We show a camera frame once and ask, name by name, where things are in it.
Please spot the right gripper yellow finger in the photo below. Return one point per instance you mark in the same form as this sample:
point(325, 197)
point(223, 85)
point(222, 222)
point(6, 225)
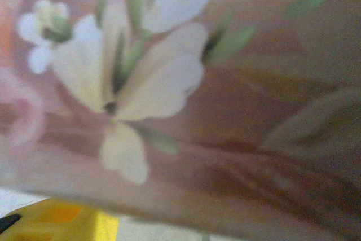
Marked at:
point(56, 224)

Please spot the floral printed pink box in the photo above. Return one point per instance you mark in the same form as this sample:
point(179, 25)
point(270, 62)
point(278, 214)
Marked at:
point(225, 111)

